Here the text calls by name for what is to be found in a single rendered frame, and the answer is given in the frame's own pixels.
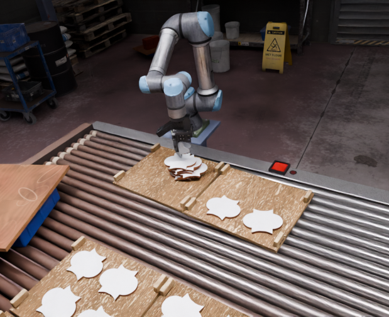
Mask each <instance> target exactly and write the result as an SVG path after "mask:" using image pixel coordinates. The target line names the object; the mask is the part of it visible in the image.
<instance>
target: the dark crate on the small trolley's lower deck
mask: <svg viewBox="0 0 389 317"><path fill-rule="evenodd" d="M17 83H18V85H19V88H20V90H21V93H22V95H23V98H24V100H25V102H28V103H30V102H31V101H32V100H34V99H36V98H37V97H38V96H40V95H42V94H43V93H44V92H45V91H44V88H43V86H42V83H41V82H33V81H17ZM13 89H14V91H11V90H13ZM1 91H2V93H3V95H4V98H5V100H7V101H20V102H21V100H20V98H19V96H18V93H17V91H16V88H15V86H14V84H13V83H12V84H11V85H9V86H8V87H5V88H4V89H2V90H1Z"/></svg>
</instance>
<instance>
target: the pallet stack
mask: <svg viewBox="0 0 389 317"><path fill-rule="evenodd" d="M113 1H114V6H113V5H110V2H113ZM52 3H53V7H54V10H55V13H56V15H57V19H58V23H59V26H64V27H66V28H67V29H68V30H67V31H66V32H65V33H68V34H69V35H71V37H70V39H69V40H70V41H72V42H73V44H72V45H71V46H70V47H69V48H72V49H74V50H76V52H75V53H74V54H76V55H78V54H80V53H82V56H83V58H88V57H90V56H92V55H94V54H96V53H98V52H100V51H102V50H104V49H105V48H107V47H109V46H111V45H113V44H115V43H116V42H118V41H120V40H122V39H123V38H125V37H127V34H126V29H124V25H125V24H126V23H129V22H130V21H132V19H131V13H123V12H122V9H121V6H122V5H123V2H122V0H52ZM112 10H114V13H109V11H112ZM121 18H123V20H121ZM118 34H119V38H118V39H116V40H114V41H113V42H111V43H110V41H109V39H110V38H112V37H114V36H116V35H118ZM100 43H101V46H102V47H101V48H99V49H97V50H96V51H94V52H92V53H91V50H90V48H92V47H94V46H96V45H98V44H100Z"/></svg>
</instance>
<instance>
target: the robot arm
mask: <svg viewBox="0 0 389 317"><path fill-rule="evenodd" d="M212 36H214V23H213V20H212V17H211V15H210V14H209V13H208V12H206V11H204V12H201V11H198V12H194V13H179V14H175V15H173V16H172V17H171V18H169V19H168V20H167V21H166V22H165V24H164V25H163V26H162V28H161V30H160V33H159V42H158V45H157V48H156V51H155V54H154V57H153V60H152V63H151V66H150V69H149V72H148V75H147V76H143V77H141V78H140V81H139V87H140V90H141V92H142V93H146V94H154V93H165V97H166V102H167V109H168V115H169V117H170V121H169V122H168V123H166V124H164V125H163V126H161V127H159V128H158V129H157V132H156V134H157V135H158V137H161V136H163V135H164V134H166V133H167V132H169V131H170V130H172V140H173V146H174V149H175V152H176V153H177V155H178V156H179V157H180V158H182V154H184V153H189V148H190V147H191V145H190V144H189V143H191V138H192V137H193V134H194V131H197V130H199V129H200V128H202V125H203V122H202V118H201V117H200V115H199V113H198V111H212V112H213V111H219V110H220V108H221V104H222V91H221V90H219V89H218V86H217V85H216V84H215V82H214V73H213V68H212V59H211V51H210V45H209V42H210V41H211V40H212ZM181 38H188V41H189V43H190V44H191V45H192V48H193V52H194V59H195V66H196V70H197V77H198V81H199V87H198V88H197V91H195V89H194V88H193V87H190V85H191V82H192V79H191V76H190V75H189V74H188V73H186V72H179V73H177V74H176V75H165V74H166V72H167V68H168V65H169V62H170V58H171V56H172V52H173V48H174V45H175V44H176V43H177V42H178V40H179V39H181Z"/></svg>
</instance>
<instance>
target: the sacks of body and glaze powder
mask: <svg viewBox="0 0 389 317"><path fill-rule="evenodd" d="M60 29H61V34H62V37H63V40H64V42H65V44H66V48H67V51H68V55H69V58H70V61H71V64H72V66H74V65H76V64H78V63H79V62H78V59H77V55H76V54H74V53H75V52H76V50H74V49H72V48H69V47H70V46H71V45H72V44H73V42H72V41H70V40H69V39H70V37H71V35H69V34H68V33H65V32H66V31H67V30H68V29H67V28H66V27H64V26H60ZM9 61H10V63H11V66H12V68H13V71H14V73H15V76H16V78H17V80H18V81H28V80H30V79H31V78H30V77H29V75H28V74H29V73H28V70H27V68H26V65H25V62H24V60H23V57H22V56H21V54H18V55H16V56H14V57H12V58H10V59H9ZM12 83H13V81H12V78H11V76H10V74H9V71H8V69H7V67H6V64H5V62H4V61H3V60H0V91H1V90H2V89H4V88H5V87H8V86H9V85H11V84H12Z"/></svg>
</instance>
